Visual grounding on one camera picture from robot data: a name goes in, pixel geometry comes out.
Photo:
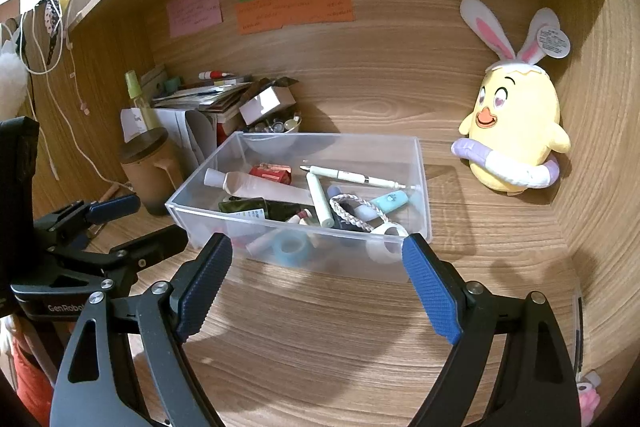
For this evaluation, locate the orange paper note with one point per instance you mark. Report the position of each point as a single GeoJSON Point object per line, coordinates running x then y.
{"type": "Point", "coordinates": [295, 9]}

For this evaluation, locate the white tape roll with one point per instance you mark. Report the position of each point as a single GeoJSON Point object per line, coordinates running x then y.
{"type": "Point", "coordinates": [385, 247]}

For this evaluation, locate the ceramic bowl with trinkets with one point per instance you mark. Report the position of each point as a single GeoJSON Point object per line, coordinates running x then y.
{"type": "Point", "coordinates": [275, 124]}

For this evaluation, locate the stack of booklets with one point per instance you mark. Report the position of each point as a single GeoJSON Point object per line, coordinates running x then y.
{"type": "Point", "coordinates": [205, 94]}

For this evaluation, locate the blue tape roll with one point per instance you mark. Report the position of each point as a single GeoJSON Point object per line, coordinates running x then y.
{"type": "Point", "coordinates": [292, 249]}

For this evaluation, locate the red and white marker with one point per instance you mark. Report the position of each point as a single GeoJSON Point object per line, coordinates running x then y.
{"type": "Point", "coordinates": [215, 75]}

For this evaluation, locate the spotted hanging cloth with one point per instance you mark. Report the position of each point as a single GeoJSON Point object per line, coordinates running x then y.
{"type": "Point", "coordinates": [52, 27]}

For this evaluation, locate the pink cream tube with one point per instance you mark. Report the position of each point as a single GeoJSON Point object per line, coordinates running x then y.
{"type": "Point", "coordinates": [255, 187]}

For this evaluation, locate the red tea packet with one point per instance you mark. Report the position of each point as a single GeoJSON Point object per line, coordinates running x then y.
{"type": "Point", "coordinates": [270, 173]}

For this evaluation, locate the small teal cup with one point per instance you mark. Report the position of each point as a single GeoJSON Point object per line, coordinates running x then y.
{"type": "Point", "coordinates": [172, 84]}

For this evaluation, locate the white fountain pen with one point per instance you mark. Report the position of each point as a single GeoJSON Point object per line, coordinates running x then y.
{"type": "Point", "coordinates": [350, 176]}

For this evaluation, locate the black strip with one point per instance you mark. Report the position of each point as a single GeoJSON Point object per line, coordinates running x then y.
{"type": "Point", "coordinates": [580, 337]}

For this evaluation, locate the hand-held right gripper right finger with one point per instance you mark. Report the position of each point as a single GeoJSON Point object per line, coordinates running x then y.
{"type": "Point", "coordinates": [430, 294]}

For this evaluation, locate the small red box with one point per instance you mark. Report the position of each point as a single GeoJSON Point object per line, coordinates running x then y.
{"type": "Point", "coordinates": [227, 129]}

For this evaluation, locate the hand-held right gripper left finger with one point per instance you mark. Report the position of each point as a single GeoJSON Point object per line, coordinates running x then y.
{"type": "Point", "coordinates": [205, 287]}

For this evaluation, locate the brown mug with lid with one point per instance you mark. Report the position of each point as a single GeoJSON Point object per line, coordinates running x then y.
{"type": "Point", "coordinates": [145, 172]}

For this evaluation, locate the small white pink box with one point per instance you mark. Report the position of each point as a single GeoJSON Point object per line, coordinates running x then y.
{"type": "Point", "coordinates": [265, 104]}

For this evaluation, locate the dark blue small bottle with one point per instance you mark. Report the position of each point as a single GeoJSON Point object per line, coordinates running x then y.
{"type": "Point", "coordinates": [340, 194]}

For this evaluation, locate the white fluffy toy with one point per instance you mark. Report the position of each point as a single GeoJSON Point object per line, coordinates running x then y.
{"type": "Point", "coordinates": [11, 79]}

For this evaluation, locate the red cloth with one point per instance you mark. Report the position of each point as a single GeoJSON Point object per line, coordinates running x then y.
{"type": "Point", "coordinates": [32, 372]}

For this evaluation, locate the mint small case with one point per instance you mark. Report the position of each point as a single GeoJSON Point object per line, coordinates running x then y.
{"type": "Point", "coordinates": [391, 202]}

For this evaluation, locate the clear plastic storage bin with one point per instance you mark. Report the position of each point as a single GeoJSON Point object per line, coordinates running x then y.
{"type": "Point", "coordinates": [400, 167]}

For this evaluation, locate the pink lip tube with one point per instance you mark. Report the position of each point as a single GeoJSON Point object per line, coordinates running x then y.
{"type": "Point", "coordinates": [300, 218]}

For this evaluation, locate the yellow chick plush toy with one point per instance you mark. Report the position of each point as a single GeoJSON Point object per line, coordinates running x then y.
{"type": "Point", "coordinates": [515, 127]}

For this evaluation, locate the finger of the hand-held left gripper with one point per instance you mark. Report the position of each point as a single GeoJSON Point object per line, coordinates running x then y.
{"type": "Point", "coordinates": [114, 207]}
{"type": "Point", "coordinates": [150, 247]}

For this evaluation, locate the pink paper note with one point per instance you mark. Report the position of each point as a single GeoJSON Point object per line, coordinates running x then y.
{"type": "Point", "coordinates": [195, 9]}

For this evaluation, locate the green spray bottle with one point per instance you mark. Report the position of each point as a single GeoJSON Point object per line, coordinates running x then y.
{"type": "Point", "coordinates": [137, 107]}

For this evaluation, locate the pale green tube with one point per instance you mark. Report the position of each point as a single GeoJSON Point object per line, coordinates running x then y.
{"type": "Point", "coordinates": [320, 202]}

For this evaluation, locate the dark green glass bottle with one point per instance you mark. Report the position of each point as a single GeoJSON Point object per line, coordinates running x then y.
{"type": "Point", "coordinates": [255, 208]}

